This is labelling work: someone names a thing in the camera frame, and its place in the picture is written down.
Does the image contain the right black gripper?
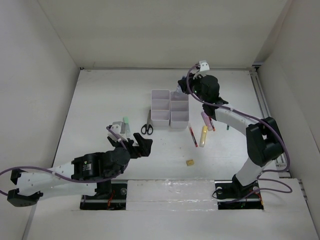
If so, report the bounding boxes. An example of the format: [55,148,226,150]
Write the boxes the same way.
[177,71,208,104]

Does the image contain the black handled scissors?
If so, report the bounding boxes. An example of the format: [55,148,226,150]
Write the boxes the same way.
[140,110,154,135]

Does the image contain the clear bottle blue cap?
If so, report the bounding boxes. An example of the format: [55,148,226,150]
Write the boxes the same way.
[172,84,184,99]

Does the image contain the pink highlighter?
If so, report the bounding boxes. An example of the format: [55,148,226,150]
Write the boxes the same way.
[201,111,213,131]

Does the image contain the green highlighter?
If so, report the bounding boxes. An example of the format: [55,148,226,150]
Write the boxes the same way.
[123,116,131,137]

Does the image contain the yellow highlighter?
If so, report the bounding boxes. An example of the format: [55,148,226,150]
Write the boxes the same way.
[199,125,208,148]

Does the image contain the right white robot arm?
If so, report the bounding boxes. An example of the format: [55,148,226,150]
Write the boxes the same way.
[177,73,289,204]

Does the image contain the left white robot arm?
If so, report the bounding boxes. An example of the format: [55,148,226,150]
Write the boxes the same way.
[6,132,153,208]

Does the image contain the right white organizer box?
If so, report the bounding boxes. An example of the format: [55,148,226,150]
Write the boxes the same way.
[170,91,189,129]

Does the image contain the white organizer box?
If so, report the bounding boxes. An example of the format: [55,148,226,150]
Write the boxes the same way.
[170,91,189,129]
[151,89,170,128]

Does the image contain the orange red pen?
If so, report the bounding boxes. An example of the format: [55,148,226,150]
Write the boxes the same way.
[209,117,216,132]

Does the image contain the left white organizer box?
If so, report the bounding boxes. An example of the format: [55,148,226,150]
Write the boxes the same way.
[151,89,170,128]

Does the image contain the small tan eraser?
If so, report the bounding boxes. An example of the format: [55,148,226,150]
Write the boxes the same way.
[186,159,195,167]

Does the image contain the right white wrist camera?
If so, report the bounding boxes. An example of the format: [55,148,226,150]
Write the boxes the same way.
[195,60,210,76]

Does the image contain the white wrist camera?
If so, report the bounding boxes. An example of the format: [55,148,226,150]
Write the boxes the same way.
[107,121,127,141]
[195,60,210,76]

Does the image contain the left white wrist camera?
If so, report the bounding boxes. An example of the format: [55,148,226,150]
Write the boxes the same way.
[107,121,127,141]

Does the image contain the aluminium side rail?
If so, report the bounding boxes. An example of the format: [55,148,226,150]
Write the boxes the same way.
[249,65,289,173]

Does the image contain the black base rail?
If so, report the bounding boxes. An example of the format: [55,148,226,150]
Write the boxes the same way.
[80,179,264,212]

